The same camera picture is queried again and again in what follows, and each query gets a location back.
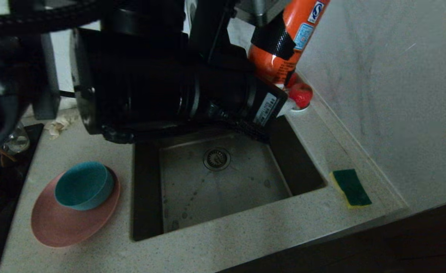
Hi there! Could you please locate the orange detergent bottle yellow cap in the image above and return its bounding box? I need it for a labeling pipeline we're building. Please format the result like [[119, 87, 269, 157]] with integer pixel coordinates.
[[247, 0, 331, 87]]

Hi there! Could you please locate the stainless steel sink basin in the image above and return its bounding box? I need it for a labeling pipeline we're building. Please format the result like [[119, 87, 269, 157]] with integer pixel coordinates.
[[132, 114, 327, 242]]

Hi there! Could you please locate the green and yellow sponge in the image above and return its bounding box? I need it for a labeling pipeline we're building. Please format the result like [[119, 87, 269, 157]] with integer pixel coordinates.
[[330, 169, 372, 209]]

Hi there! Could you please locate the red apple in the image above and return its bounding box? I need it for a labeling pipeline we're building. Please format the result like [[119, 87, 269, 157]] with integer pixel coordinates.
[[289, 83, 313, 110]]

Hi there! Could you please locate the small white dish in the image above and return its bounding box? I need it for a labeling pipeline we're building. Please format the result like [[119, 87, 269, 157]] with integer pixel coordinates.
[[278, 98, 310, 115]]

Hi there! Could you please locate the round metal drain strainer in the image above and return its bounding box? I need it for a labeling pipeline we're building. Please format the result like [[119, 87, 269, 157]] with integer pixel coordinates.
[[203, 147, 231, 171]]

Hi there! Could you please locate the crumpled beige tissue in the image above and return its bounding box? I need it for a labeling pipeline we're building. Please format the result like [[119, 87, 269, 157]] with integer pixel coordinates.
[[45, 115, 71, 140]]

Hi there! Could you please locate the teal bowl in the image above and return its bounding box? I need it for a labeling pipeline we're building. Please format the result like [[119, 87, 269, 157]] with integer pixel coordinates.
[[55, 162, 115, 211]]

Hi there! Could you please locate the clear glass measuring cup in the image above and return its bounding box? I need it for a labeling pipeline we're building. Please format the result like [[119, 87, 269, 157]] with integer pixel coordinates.
[[3, 121, 31, 154]]

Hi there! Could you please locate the wooden chopstick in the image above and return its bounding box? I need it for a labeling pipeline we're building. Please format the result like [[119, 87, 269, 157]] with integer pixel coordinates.
[[0, 147, 18, 163]]

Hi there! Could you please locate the pink plate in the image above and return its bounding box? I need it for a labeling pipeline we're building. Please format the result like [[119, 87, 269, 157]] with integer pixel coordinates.
[[31, 167, 121, 248]]

